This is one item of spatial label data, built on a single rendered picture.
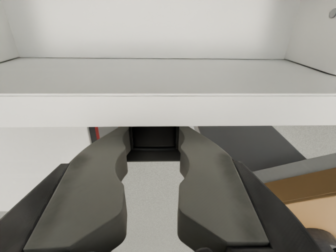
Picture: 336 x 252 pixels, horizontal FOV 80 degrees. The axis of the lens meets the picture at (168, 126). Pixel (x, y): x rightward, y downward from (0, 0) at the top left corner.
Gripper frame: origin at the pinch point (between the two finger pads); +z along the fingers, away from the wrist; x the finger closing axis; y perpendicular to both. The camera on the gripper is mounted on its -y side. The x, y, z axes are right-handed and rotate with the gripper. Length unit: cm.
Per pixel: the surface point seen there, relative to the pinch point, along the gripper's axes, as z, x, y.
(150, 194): 90, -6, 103
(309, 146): 90, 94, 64
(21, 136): 14.5, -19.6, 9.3
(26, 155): 14.5, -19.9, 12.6
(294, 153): 24.8, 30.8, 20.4
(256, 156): 26.7, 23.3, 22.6
